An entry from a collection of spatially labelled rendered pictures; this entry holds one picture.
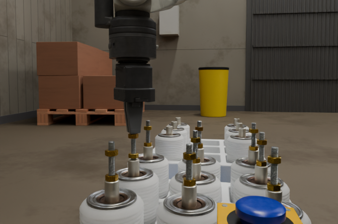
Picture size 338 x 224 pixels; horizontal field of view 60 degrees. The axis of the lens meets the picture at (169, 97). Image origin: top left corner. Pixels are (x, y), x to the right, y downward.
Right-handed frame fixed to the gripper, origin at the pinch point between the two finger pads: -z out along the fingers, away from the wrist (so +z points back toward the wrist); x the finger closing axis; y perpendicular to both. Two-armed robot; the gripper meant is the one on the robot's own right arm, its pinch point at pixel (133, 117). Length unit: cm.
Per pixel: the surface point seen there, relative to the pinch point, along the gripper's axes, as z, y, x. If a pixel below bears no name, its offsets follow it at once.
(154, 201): -15.5, 2.7, 3.8
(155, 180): -11.8, 3.1, 3.4
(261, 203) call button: -3.4, 0.6, 34.8
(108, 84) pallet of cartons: 3, 44, -231
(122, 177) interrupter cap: -11.0, -2.5, 1.4
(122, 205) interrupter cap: -10.8, -5.8, 13.5
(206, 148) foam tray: -19, 42, -43
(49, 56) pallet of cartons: 31, -8, -254
